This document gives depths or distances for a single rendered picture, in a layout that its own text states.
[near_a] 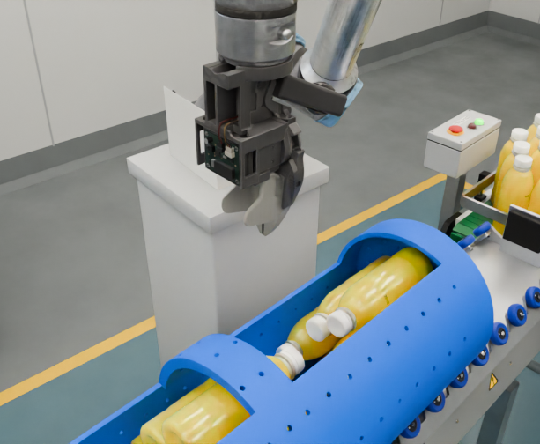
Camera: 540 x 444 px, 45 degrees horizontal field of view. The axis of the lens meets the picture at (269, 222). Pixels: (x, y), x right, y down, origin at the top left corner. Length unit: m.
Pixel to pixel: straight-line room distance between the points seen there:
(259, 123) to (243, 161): 0.05
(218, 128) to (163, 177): 0.78
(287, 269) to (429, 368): 0.60
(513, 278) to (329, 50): 0.67
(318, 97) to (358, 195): 2.90
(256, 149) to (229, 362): 0.32
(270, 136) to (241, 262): 0.78
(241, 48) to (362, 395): 0.49
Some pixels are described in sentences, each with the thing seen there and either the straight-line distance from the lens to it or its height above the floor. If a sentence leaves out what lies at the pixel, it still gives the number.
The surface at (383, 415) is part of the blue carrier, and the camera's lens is 0.93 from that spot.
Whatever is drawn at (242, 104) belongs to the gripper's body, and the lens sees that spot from 0.62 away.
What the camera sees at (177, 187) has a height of 1.15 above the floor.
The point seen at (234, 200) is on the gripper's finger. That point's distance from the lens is 0.72.
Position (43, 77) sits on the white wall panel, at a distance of 3.78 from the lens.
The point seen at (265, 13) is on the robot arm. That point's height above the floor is 1.67.
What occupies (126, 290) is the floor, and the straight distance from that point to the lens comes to 2.96.
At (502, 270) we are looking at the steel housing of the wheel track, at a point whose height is 0.93.
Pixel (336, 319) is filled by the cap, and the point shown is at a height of 1.18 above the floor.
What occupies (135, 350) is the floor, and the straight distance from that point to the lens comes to 2.67.
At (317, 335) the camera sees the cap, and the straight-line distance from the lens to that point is 1.07.
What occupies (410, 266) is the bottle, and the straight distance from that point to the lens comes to 1.08.
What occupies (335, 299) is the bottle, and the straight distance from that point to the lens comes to 1.08.
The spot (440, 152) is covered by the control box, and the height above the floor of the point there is 1.06.
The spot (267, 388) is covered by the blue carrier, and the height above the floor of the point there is 1.23.
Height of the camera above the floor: 1.84
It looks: 34 degrees down
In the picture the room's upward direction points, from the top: straight up
